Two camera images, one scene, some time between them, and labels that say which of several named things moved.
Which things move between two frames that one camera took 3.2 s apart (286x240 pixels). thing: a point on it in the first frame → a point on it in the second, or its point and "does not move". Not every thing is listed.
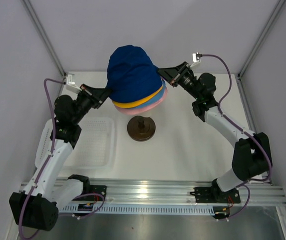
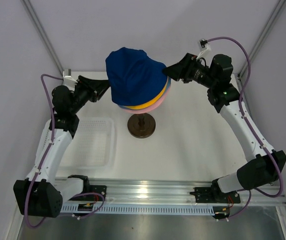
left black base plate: [94, 189] does not move
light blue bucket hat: [159, 97] → [168, 87]
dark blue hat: [132, 74] does not move
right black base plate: [215, 194] does not move
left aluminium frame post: [35, 19] does not move
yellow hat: [138, 101] → [151, 102]
